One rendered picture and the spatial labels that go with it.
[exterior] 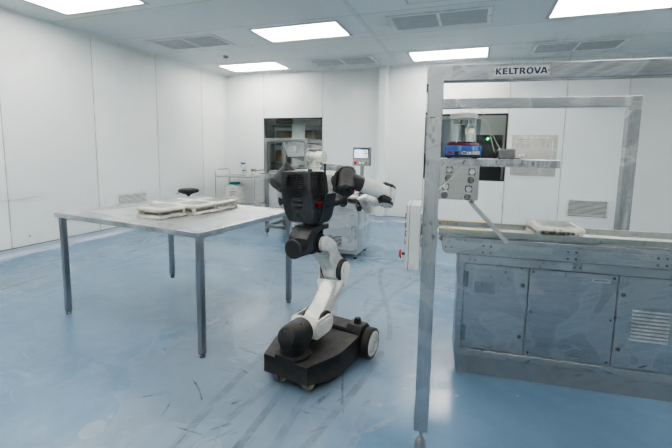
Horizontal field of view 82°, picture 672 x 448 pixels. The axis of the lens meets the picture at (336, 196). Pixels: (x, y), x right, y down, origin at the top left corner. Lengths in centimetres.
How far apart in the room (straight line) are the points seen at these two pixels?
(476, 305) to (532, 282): 34
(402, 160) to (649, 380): 543
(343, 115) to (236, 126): 245
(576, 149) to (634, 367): 505
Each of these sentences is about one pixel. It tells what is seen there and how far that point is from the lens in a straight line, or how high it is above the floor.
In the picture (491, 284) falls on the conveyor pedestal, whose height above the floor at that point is 57.
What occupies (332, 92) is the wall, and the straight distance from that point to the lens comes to 785.
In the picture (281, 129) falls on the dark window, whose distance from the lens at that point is 824.
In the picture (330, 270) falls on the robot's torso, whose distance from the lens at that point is 254.
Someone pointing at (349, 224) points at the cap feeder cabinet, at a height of 44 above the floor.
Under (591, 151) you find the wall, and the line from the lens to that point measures 751.
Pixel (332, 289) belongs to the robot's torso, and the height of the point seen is 45.
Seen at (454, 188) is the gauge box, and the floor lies 113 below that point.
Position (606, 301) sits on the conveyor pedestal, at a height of 53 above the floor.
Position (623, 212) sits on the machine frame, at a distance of 282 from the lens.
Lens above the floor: 133
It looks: 7 degrees down
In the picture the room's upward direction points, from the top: 1 degrees clockwise
